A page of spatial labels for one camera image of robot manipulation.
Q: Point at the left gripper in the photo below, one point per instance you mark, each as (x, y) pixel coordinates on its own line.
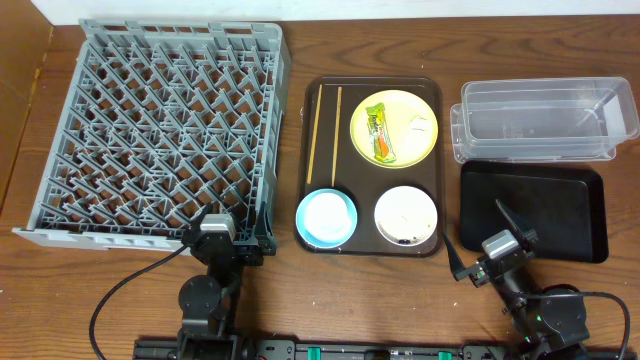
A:
(245, 250)

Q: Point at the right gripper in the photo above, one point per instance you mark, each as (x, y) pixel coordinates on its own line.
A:
(473, 267)

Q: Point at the white pink bowl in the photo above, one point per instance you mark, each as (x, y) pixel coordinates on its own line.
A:
(406, 216)

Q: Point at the white tissue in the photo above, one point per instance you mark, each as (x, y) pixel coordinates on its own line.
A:
(419, 126)

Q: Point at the green snack wrapper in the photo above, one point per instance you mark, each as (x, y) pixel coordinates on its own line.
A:
(378, 134)

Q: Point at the white cup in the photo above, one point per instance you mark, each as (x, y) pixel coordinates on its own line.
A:
(326, 217)

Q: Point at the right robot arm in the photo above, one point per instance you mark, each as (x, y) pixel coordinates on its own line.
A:
(552, 320)

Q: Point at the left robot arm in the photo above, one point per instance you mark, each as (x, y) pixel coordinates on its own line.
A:
(209, 302)

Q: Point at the black waste tray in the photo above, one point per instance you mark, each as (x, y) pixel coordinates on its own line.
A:
(565, 206)

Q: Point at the grey dishwasher rack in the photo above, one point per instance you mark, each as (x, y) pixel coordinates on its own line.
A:
(160, 120)

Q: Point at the blue bowl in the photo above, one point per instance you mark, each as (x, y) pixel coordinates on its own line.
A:
(309, 239)

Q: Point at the clear plastic bin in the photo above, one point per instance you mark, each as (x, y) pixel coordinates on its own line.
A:
(577, 119)

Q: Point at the yellow plate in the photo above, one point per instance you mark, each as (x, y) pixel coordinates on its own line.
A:
(400, 108)

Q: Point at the dark brown serving tray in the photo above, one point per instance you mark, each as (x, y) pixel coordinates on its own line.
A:
(359, 179)

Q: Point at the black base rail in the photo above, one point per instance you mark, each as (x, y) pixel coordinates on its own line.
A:
(282, 349)

